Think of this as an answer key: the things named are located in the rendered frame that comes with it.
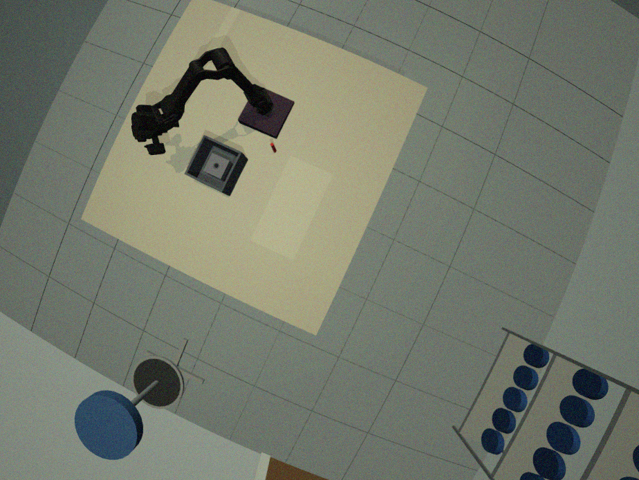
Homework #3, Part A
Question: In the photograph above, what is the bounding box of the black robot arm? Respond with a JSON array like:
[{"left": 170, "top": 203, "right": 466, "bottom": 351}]
[{"left": 131, "top": 48, "right": 274, "bottom": 142}]

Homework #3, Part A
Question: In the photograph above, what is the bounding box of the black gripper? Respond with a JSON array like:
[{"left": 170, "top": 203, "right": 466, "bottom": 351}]
[{"left": 136, "top": 104, "right": 166, "bottom": 155}]

